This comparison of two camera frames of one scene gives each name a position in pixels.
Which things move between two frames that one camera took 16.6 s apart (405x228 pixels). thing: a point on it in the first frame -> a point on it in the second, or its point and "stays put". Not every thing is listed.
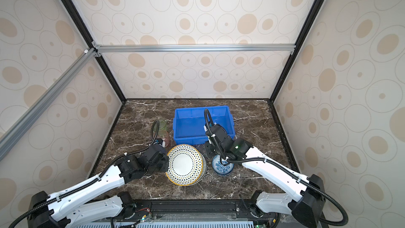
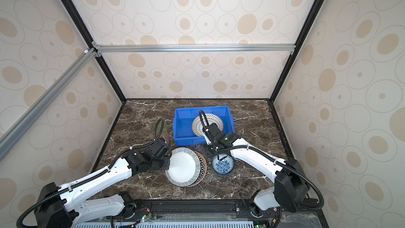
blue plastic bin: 189,123 stays put
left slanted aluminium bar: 20,126 stays put
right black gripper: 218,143 stays put
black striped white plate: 204,171 -> 185,167
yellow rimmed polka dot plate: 185,164 -> 197,126
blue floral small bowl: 219,168 stays put
